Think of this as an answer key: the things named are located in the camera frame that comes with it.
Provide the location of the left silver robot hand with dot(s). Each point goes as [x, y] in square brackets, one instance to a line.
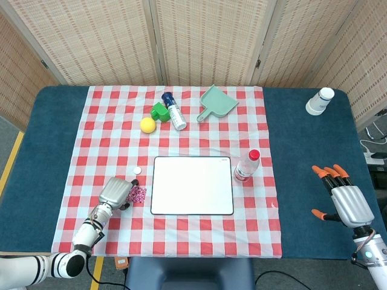
[115, 191]

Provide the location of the right orange-tipped robot hand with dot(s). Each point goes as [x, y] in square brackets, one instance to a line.
[352, 205]

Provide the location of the small white round object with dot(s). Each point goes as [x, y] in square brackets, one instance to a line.
[137, 170]

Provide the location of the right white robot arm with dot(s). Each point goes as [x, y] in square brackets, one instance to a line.
[375, 256]

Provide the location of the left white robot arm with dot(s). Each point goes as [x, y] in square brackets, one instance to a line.
[87, 232]

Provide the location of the white power strip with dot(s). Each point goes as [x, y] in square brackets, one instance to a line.
[370, 159]

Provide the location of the small orange box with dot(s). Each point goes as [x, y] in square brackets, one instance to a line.
[121, 262]

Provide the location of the dark blue table cover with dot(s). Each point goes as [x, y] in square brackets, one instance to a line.
[302, 151]

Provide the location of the yellow ball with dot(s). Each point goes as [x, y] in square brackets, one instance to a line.
[148, 125]

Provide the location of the white board black rim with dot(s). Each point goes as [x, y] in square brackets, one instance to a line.
[193, 193]

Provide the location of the green toy block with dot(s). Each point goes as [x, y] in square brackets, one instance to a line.
[161, 111]

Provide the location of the white can blue cap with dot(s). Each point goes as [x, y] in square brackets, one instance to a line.
[175, 114]

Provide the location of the blue chair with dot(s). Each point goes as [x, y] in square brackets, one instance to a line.
[187, 272]

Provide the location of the white paper cup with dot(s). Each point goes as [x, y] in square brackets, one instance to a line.
[319, 102]

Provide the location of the red white checkered tablecloth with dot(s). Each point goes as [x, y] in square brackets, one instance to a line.
[211, 139]

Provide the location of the clear bottle red cap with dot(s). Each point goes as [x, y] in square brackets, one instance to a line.
[245, 169]

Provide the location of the pale green dustpan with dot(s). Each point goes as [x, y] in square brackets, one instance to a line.
[219, 102]

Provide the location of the woven folding screen panel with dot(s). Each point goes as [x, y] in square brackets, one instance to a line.
[15, 75]
[90, 39]
[362, 66]
[208, 39]
[302, 39]

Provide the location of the metal screen hinge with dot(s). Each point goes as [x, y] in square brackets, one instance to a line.
[44, 64]
[258, 63]

